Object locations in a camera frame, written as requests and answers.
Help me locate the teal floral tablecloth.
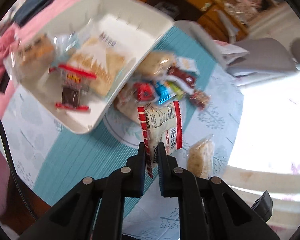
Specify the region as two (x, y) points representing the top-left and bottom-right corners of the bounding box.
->
(2, 27), (243, 239)

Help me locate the wooden desk with drawers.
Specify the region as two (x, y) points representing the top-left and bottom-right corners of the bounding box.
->
(140, 0), (249, 42)

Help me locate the red white snack packet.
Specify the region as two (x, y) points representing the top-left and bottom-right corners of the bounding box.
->
(137, 101), (183, 178)

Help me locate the grey office chair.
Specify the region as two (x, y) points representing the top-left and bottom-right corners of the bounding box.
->
(174, 19), (300, 78)

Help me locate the dark blue folded clothing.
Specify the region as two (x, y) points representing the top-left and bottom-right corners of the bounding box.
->
(12, 0), (54, 28)

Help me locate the blue snack packet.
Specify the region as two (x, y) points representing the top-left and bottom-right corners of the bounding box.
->
(153, 81), (176, 105)

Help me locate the white plastic storage bin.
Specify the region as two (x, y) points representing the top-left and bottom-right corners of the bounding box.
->
(4, 0), (174, 134)

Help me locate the clear-wrapped rice cracker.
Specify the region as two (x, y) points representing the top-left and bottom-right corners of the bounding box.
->
(187, 134), (215, 179)

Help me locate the dark red snack packet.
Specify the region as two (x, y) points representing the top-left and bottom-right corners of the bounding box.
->
(167, 66), (196, 88)

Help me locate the black cable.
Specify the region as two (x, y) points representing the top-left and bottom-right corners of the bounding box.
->
(0, 104), (38, 221)

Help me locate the large bread snack package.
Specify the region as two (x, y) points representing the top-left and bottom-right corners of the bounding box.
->
(66, 36), (126, 96)

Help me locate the red round snack packet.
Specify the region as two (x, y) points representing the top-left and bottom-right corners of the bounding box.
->
(133, 82), (156, 101)

